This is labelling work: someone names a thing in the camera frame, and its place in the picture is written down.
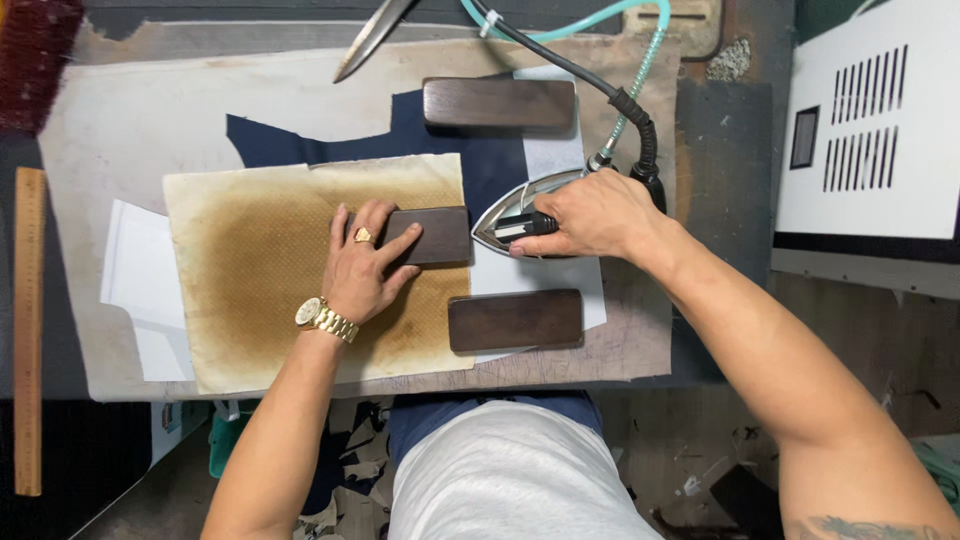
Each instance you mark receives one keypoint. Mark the person's right hand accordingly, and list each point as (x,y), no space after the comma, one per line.
(607,214)

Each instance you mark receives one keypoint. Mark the person's left hand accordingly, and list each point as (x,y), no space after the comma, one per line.
(352,274)

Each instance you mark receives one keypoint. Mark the silver steam iron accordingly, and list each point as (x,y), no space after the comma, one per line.
(510,214)

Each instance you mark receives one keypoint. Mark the short dark wooden block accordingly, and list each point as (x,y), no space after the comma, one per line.
(442,234)

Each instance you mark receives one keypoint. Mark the gold wristwatch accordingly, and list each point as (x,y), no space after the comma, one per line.
(322,318)

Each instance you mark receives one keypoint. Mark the white interfacing sheet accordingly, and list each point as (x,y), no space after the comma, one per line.
(536,274)

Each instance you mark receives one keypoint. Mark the scorched beige pressing cloth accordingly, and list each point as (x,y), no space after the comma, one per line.
(255,270)

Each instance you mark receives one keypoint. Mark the navy blue fabric piece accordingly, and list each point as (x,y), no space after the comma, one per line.
(487,161)

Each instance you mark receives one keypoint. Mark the long dark wooden block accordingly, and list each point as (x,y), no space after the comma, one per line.
(516,320)
(499,103)

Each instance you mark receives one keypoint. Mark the heap of fabric scraps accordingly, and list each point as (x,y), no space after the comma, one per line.
(349,465)

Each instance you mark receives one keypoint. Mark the grey speckled stone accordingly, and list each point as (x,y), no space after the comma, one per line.
(729,60)

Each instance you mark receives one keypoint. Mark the tan metal plate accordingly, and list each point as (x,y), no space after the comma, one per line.
(694,30)

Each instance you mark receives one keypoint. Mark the white paper sheet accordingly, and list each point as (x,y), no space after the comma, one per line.
(142,277)

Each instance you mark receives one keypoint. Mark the green plastic bin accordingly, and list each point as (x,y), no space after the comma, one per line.
(225,442)

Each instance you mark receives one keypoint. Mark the metal scissors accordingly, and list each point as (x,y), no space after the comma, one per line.
(371,37)

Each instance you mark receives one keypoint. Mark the person's white shirt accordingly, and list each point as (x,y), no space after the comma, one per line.
(510,480)

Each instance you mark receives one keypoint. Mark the stained beige ironing pad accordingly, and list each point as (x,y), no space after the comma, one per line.
(135,127)

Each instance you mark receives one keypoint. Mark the white vented machine housing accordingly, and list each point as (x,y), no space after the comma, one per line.
(922,180)

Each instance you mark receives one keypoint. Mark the wooden ruler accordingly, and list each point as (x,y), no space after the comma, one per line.
(29,330)

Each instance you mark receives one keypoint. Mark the red bristle brush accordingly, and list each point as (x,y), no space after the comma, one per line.
(34,60)

